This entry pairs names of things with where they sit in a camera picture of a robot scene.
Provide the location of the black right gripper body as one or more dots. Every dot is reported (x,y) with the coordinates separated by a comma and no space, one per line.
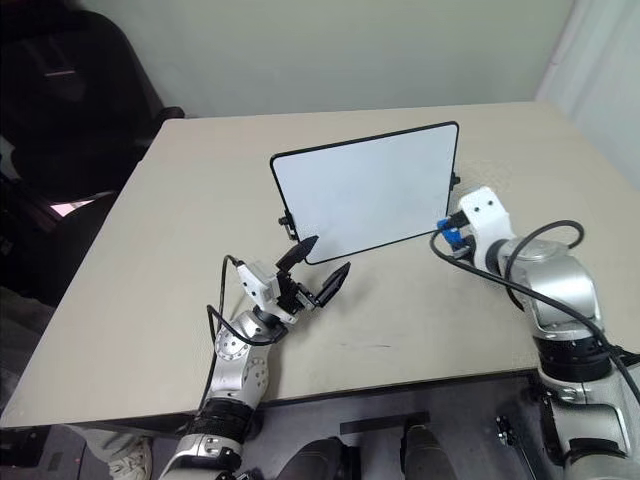
(465,245)

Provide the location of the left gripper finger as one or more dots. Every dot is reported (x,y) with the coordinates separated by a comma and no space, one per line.
(297,254)
(334,284)

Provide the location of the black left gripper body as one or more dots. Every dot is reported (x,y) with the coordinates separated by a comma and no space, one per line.
(292,295)

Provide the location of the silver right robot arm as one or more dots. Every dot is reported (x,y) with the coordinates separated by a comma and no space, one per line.
(560,280)

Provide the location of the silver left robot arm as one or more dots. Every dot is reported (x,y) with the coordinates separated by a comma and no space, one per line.
(235,360)

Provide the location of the black framed whiteboard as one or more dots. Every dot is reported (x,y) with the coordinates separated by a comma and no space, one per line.
(365,195)

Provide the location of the black flat bar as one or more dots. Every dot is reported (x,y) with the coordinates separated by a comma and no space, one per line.
(385,422)

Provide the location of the dark rounded shape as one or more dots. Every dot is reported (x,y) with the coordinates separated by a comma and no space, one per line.
(312,460)
(422,452)

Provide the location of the small metal clip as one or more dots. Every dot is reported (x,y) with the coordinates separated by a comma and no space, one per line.
(510,435)

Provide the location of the beige sneaker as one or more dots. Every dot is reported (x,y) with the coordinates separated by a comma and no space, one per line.
(131,457)

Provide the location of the pink sheet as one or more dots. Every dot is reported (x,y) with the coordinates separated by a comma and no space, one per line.
(72,205)

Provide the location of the grey trouser leg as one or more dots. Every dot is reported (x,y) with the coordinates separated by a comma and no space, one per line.
(102,436)

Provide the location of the black office chair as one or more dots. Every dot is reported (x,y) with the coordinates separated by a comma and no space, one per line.
(70,115)

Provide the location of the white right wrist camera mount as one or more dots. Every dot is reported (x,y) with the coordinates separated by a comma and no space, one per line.
(487,215)

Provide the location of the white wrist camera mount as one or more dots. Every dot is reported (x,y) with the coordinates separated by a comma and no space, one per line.
(257,285)
(487,215)

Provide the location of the black whiteboard stand bracket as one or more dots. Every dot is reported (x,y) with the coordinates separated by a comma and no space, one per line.
(455,179)
(286,223)

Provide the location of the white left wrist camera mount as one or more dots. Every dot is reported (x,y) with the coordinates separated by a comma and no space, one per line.
(257,285)

